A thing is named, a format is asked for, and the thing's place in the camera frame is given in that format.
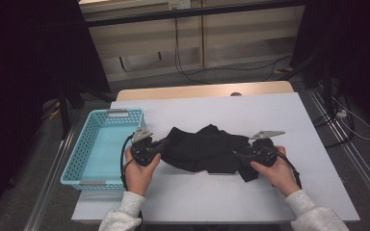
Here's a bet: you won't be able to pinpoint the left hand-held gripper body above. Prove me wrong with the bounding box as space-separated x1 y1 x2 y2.
130 126 160 167

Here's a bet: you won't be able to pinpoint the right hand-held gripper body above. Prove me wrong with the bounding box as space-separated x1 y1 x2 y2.
246 129 286 167

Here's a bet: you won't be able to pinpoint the light blue plastic basket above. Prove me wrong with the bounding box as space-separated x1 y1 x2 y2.
60 108 147 193

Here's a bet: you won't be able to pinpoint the black pants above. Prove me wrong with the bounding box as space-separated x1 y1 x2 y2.
160 123 261 183

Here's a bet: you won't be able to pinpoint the person's right hand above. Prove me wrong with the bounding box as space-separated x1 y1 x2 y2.
250 145 302 197

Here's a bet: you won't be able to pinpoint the person's left hand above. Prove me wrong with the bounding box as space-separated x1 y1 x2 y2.
123 147 162 197

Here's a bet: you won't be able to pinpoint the white table cover sheet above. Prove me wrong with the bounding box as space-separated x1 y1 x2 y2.
71 91 361 224

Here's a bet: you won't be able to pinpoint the black metal stand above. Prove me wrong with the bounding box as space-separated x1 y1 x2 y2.
276 52 335 114

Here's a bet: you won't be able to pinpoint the black tripod stand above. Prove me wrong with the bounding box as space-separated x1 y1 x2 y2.
57 81 117 141

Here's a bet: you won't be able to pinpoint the black horizontal bar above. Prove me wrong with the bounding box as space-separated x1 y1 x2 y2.
84 0 306 28

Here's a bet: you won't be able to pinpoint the large black curtain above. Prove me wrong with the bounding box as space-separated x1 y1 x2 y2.
0 0 112 225

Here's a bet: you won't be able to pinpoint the left hand-held gripper cable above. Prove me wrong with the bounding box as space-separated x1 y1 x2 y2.
119 134 144 231

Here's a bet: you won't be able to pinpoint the hand-held gripper cable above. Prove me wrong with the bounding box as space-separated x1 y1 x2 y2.
276 150 303 191
119 134 144 231

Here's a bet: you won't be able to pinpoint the right hand-held gripper cable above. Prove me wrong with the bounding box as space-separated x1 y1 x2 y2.
276 150 303 191

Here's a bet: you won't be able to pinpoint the black floor cables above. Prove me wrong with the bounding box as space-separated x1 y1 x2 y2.
312 92 356 148

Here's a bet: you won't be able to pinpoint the white floor cable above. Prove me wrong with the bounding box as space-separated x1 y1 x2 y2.
331 95 370 141

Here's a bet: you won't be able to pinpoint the aluminium floor rail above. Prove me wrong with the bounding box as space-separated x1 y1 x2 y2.
22 126 76 231
306 88 370 211

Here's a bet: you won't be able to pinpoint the black hanging cable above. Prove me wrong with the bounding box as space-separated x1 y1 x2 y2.
172 16 294 86

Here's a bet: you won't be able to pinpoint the white wall socket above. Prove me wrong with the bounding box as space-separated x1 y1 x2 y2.
168 0 192 10

